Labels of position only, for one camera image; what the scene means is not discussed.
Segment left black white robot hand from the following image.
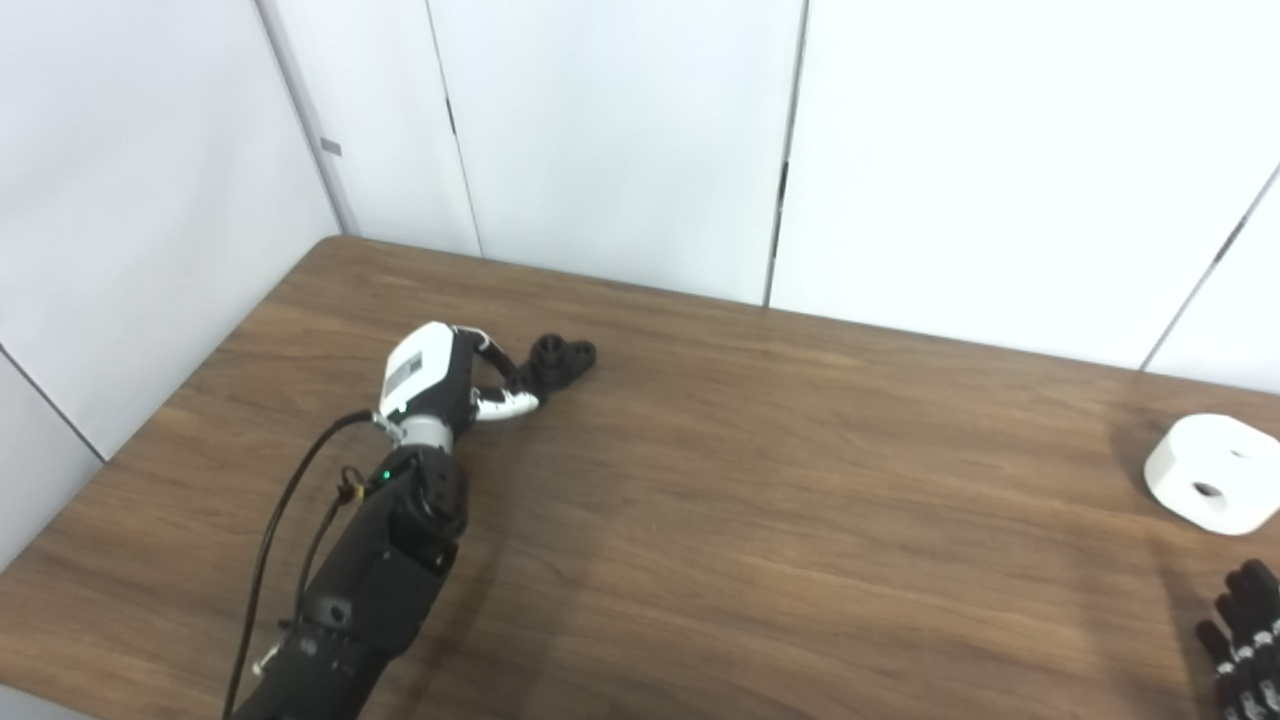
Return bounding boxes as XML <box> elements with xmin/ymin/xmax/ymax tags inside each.
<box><xmin>376</xmin><ymin>321</ymin><xmax>541</xmax><ymax>426</ymax></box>

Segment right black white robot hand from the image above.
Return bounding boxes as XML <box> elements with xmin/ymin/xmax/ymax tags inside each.
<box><xmin>1196</xmin><ymin>560</ymin><xmax>1280</xmax><ymax>720</ymax></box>

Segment black flanged holder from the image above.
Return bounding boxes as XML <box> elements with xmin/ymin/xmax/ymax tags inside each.
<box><xmin>520</xmin><ymin>335</ymin><xmax>598</xmax><ymax>396</ymax></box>

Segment round white piece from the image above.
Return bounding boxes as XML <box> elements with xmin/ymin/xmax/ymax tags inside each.
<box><xmin>1144</xmin><ymin>413</ymin><xmax>1280</xmax><ymax>536</ymax></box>

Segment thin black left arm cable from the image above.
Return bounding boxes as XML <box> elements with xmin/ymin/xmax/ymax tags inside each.
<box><xmin>295</xmin><ymin>467</ymin><xmax>366</xmax><ymax>631</ymax></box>

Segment thick black left wrist cable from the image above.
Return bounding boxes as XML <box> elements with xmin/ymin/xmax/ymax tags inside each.
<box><xmin>222</xmin><ymin>410</ymin><xmax>401</xmax><ymax>720</ymax></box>

